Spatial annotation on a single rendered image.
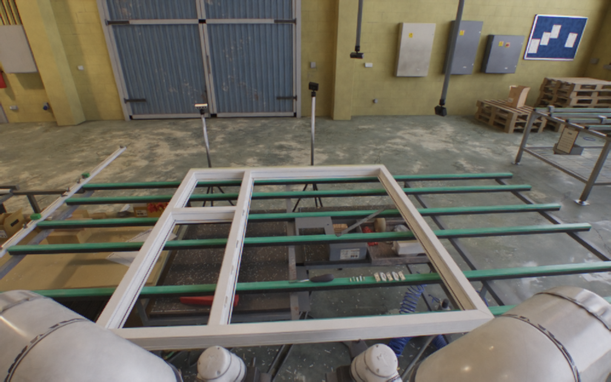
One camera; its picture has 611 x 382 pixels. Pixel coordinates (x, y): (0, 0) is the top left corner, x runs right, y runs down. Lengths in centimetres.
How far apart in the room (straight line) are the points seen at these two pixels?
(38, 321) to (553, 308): 65
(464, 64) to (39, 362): 818
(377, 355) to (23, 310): 79
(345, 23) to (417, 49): 175
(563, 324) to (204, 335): 104
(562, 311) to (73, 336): 60
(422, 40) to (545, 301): 737
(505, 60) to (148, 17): 777
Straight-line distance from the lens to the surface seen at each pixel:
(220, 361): 98
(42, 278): 233
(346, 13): 705
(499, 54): 865
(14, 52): 891
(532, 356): 46
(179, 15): 753
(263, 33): 726
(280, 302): 176
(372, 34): 759
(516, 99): 813
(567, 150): 522
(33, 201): 304
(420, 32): 773
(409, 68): 772
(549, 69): 980
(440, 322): 134
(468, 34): 819
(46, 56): 835
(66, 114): 848
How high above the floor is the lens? 189
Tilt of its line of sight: 28 degrees down
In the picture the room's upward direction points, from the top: straight up
